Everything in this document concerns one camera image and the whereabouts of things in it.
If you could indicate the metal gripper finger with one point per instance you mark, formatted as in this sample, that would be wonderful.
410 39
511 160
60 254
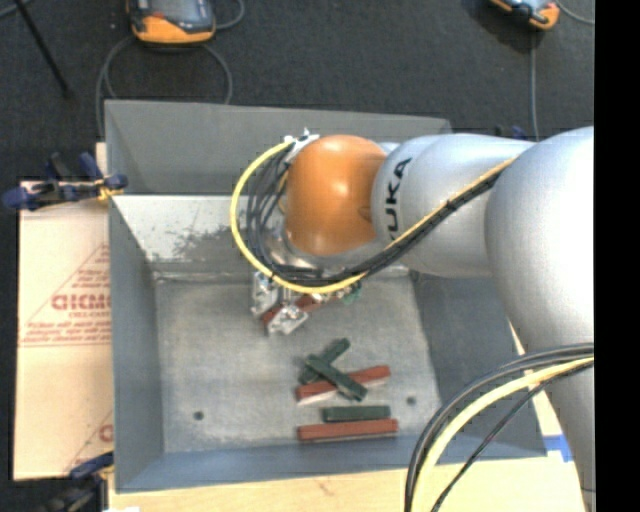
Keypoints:
262 294
286 320

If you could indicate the red-brown block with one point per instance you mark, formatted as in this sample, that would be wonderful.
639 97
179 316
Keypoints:
347 430
376 375
306 303

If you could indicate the dark green flat block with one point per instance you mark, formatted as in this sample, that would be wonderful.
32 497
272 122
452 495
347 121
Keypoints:
356 413
336 350
345 383

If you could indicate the grey metal bin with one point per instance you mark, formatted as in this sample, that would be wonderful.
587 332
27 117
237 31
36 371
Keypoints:
215 350

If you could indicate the brown cardboard board red print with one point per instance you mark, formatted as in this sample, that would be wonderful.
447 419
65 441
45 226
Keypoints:
60 310

